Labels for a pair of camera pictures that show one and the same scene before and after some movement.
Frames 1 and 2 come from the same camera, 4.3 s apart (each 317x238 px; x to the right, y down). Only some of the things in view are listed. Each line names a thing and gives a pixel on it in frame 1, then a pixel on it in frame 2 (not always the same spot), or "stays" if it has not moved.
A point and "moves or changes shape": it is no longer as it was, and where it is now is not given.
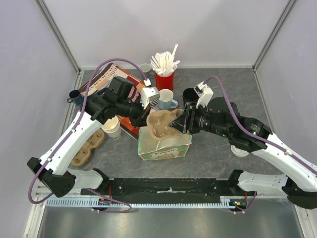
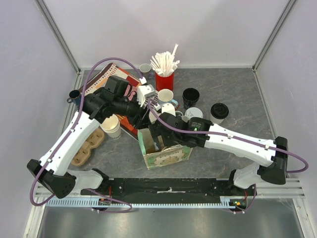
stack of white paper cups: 112,128 stays
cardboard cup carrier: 158,122 moves or changes shape
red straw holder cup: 164,83 stays
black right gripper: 186,118 -> 157,129
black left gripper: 140,121 stays
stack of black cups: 189,95 stays
